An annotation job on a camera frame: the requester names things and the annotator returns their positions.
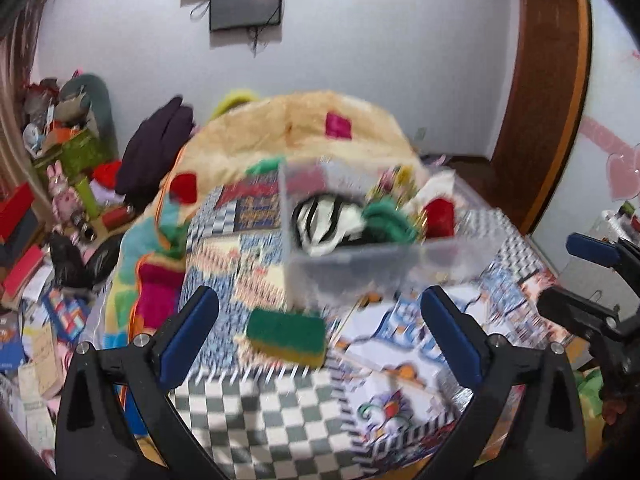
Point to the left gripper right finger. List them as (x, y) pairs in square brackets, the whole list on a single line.
[(546, 439)]

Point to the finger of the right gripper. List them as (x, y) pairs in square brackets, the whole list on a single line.
[(595, 249), (588, 320)]

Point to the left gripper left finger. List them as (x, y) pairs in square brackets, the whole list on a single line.
[(93, 438)]

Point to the red felt pouch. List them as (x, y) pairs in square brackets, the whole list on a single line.
[(438, 218)]

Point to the white drawstring pouch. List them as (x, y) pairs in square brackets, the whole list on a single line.
[(439, 185)]

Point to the floral patterned pouch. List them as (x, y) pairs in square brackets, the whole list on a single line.
[(396, 185)]

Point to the green knitted cloth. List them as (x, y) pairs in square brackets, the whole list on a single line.
[(387, 224)]

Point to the clear plastic storage box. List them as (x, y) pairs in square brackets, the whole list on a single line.
[(349, 273)]

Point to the white bag with black straps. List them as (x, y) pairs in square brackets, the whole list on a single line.
[(325, 221)]

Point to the white cabinet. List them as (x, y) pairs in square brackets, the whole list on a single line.
[(604, 286)]

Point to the patchwork patterned tablecloth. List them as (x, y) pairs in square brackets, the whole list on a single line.
[(382, 396)]

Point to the green yellow sponge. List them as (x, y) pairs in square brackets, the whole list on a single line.
[(288, 336)]

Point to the pink bunny plush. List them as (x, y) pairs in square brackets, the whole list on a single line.
[(65, 199)]

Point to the red gift box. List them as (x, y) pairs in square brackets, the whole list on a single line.
[(13, 209)]

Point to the green cardboard box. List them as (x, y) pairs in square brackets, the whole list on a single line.
[(78, 155)]

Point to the dark purple jacket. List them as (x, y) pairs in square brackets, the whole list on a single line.
[(152, 152)]

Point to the beige fluffy blanket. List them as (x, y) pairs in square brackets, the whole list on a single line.
[(299, 126)]

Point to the grey green plush toy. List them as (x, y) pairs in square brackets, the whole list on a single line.
[(84, 101)]

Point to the striped pink brown curtain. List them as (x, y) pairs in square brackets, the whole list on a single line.
[(18, 48)]

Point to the pink heart wall decoration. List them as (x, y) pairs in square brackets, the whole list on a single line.
[(622, 165)]

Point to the small black wall monitor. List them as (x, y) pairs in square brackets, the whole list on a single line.
[(235, 14)]

